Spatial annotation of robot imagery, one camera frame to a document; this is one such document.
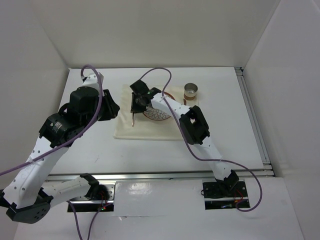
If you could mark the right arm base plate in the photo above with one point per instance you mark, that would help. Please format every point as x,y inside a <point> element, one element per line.
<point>217,199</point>

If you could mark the aluminium right side rail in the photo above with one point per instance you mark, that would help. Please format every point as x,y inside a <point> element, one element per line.
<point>267,165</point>

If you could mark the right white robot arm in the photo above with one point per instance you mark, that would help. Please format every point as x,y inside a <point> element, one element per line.
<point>194,128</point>

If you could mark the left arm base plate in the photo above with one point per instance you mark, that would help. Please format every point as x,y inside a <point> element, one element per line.
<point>103,199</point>

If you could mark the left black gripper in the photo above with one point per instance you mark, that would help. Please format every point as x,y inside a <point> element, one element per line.
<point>112,107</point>

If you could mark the floral patterned ceramic plate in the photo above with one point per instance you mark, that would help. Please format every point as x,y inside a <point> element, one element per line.
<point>155,114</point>

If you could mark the small metal cup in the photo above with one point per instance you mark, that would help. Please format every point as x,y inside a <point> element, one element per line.
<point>190,91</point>

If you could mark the aluminium front rail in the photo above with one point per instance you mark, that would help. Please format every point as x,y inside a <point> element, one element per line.
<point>159,176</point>

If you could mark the aluminium rail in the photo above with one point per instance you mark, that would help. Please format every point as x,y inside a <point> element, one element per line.
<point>159,176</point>
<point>267,165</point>

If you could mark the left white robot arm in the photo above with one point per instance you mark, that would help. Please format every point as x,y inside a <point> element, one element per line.
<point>26,198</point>

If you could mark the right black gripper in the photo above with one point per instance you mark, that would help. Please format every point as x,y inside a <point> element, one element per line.
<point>134,107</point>

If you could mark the cream cloth napkin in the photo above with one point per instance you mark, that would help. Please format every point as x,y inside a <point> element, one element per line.
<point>144,128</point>

